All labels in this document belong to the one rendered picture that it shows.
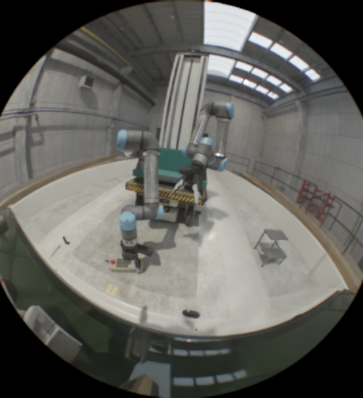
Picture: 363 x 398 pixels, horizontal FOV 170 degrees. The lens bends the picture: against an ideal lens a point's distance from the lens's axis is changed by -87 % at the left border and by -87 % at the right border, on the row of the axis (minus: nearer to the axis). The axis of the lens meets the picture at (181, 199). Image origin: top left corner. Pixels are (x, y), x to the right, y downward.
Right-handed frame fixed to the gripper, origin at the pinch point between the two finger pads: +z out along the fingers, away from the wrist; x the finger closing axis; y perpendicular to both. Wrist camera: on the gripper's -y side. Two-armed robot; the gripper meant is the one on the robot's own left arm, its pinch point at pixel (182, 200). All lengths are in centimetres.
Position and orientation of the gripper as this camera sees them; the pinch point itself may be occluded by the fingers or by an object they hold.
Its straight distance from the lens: 62.4
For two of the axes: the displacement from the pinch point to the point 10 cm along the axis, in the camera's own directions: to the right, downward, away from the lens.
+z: -3.6, 9.3, 0.5
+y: 5.4, 1.6, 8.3
